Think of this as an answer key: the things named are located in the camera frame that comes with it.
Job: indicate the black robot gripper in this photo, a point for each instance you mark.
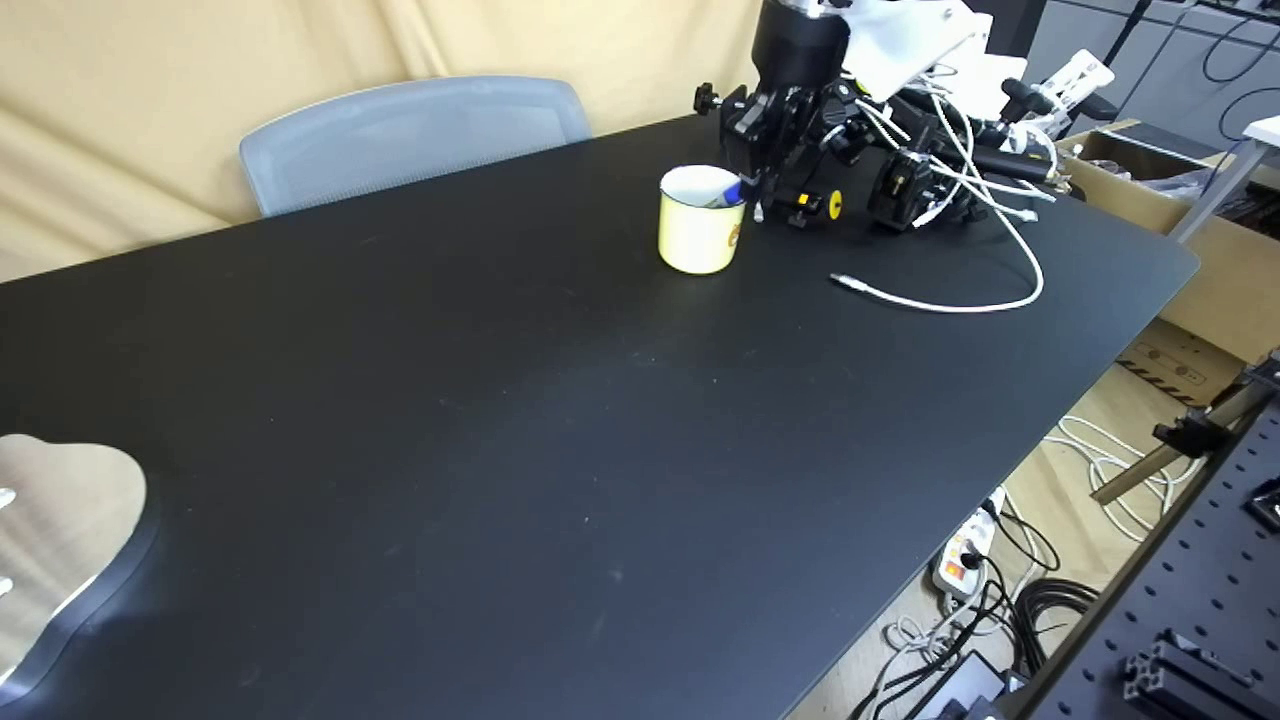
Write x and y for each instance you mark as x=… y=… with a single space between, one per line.
x=800 y=46

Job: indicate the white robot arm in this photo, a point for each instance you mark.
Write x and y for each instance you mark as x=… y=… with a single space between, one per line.
x=905 y=35

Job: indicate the yellow enamel mug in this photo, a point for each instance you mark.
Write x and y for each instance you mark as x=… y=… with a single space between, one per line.
x=699 y=237

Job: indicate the white black handheld device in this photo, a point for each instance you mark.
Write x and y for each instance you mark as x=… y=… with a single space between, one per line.
x=1067 y=80

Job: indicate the grey chair backrest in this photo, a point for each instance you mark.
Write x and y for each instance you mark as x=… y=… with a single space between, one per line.
x=403 y=133

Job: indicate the grey metal leg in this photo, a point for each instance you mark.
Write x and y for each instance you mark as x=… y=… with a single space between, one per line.
x=1235 y=183

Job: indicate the white power strip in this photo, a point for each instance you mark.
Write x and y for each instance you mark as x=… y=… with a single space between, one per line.
x=960 y=555

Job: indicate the cardboard box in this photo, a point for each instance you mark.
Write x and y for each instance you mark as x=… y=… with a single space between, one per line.
x=1227 y=282

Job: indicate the beige cloth backdrop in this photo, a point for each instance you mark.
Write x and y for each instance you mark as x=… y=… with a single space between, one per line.
x=201 y=80

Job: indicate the black perforated breadboard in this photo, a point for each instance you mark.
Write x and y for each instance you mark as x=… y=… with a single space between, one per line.
x=1203 y=586

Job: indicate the black camera mount pile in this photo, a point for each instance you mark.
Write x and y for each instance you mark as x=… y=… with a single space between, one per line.
x=905 y=185

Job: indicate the metal rail post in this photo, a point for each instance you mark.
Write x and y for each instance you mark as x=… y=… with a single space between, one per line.
x=1162 y=463

